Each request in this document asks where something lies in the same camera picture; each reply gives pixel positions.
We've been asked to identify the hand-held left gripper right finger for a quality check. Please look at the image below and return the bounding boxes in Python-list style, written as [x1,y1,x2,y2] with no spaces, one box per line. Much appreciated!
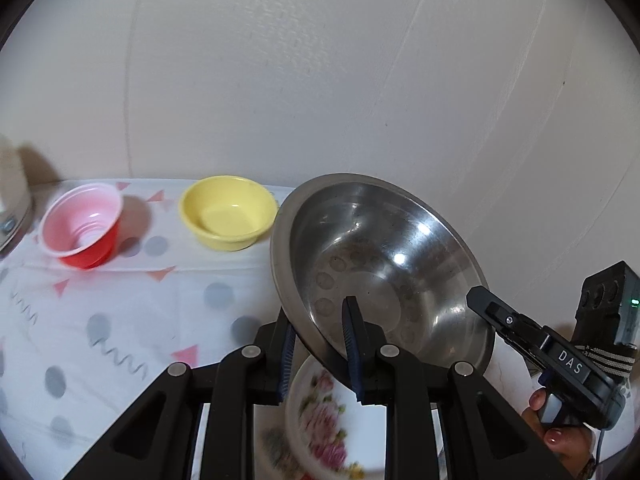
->
[341,295,574,480]

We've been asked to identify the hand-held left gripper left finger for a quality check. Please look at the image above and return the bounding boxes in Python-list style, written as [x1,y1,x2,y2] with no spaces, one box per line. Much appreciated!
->
[65,307,297,480]

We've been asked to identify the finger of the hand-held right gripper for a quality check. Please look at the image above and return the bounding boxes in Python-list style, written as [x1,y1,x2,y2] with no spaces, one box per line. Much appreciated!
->
[465,285,547,348]

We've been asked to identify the white rose print plate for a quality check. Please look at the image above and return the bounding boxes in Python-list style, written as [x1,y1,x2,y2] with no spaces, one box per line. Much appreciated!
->
[283,354,389,480]

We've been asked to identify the large white red-print plate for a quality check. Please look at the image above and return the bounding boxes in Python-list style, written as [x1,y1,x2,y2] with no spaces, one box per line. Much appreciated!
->
[252,402,288,480]

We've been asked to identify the stainless steel bowl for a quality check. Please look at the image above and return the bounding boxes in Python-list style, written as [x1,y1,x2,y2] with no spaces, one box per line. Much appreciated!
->
[269,173,496,377]

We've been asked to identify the yellow plastic bowl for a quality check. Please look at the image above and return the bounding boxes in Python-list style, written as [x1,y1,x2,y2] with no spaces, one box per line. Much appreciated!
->
[178,175,280,252]

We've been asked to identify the red plastic bowl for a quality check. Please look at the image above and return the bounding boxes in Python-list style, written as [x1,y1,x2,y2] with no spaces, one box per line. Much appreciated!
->
[38,183,125,271]

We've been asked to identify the person's right hand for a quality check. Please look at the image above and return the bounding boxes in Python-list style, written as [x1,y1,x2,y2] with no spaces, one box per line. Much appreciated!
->
[520,388,597,480]

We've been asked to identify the white patterned tablecloth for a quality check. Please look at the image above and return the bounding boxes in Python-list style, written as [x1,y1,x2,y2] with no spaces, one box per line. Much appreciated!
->
[0,178,640,480]

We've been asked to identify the silver kettle base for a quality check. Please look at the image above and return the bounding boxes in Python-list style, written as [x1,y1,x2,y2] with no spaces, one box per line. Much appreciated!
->
[0,199,36,255]

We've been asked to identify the white floral ceramic kettle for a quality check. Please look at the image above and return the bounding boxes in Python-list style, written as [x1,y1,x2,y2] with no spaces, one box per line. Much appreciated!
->
[0,134,32,213]

